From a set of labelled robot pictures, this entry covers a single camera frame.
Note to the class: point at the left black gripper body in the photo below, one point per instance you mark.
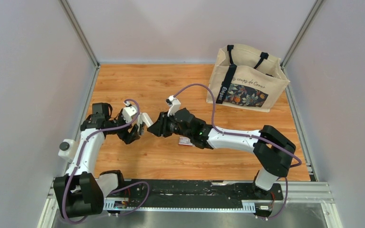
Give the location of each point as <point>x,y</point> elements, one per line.
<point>120,122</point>

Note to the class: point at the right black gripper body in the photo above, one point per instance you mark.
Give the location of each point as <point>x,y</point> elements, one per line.
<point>172,128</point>

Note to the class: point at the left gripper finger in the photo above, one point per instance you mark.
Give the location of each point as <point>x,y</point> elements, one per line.
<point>140,128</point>
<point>131,137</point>

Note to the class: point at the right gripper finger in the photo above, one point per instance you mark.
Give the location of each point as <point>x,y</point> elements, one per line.
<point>160,120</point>
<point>157,131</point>

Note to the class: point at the white stapler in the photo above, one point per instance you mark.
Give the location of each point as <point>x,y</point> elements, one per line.
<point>144,118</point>

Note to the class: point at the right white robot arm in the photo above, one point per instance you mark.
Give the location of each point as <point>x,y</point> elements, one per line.
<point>274,151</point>

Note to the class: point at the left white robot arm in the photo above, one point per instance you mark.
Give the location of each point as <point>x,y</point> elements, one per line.
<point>78,193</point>

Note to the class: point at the red staple box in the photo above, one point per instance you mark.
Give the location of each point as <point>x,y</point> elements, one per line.
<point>185,141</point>

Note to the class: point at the beige floral tote bag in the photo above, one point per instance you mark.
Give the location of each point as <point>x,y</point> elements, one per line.
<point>247,78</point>

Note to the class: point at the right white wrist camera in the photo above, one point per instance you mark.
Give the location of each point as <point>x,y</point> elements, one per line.
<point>174,105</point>

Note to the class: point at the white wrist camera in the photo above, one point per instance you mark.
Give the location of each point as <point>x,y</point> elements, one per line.
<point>174,105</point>
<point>131,111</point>

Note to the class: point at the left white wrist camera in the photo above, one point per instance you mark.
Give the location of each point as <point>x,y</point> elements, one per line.
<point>131,111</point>

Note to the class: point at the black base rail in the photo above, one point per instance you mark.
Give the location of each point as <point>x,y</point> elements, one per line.
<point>195,196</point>

